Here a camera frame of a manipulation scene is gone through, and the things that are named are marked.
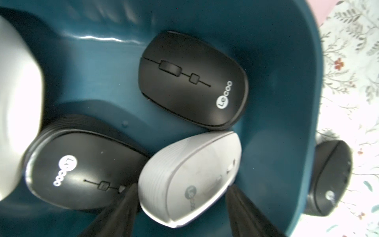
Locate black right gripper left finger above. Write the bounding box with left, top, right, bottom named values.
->
left=79, top=184, right=139, bottom=237

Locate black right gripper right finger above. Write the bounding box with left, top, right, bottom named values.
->
left=226, top=184, right=285, bottom=237

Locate teal plastic storage box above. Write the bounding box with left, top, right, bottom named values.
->
left=1, top=1, right=323, bottom=235

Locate black lecoo mouse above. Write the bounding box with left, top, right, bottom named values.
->
left=138, top=31, right=249, bottom=130
left=23, top=114, right=150, bottom=211

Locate white slim mouse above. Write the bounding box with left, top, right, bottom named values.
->
left=1, top=17, right=44, bottom=199

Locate floral table mat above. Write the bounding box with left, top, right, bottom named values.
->
left=292, top=1, right=379, bottom=237

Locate pink folder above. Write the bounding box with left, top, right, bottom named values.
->
left=306, top=0, right=338, bottom=26

